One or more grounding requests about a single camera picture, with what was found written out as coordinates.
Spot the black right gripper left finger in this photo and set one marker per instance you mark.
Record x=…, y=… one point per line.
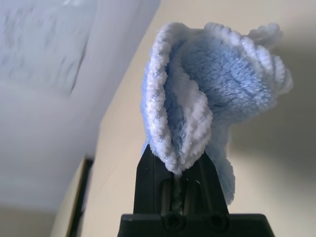
x=148, y=182

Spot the beige side table black frame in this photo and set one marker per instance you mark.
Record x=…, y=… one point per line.
x=80, y=187

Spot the light blue terry towel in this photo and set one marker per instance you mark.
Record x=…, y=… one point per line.
x=209, y=86

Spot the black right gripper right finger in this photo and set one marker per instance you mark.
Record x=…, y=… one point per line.
x=205, y=187

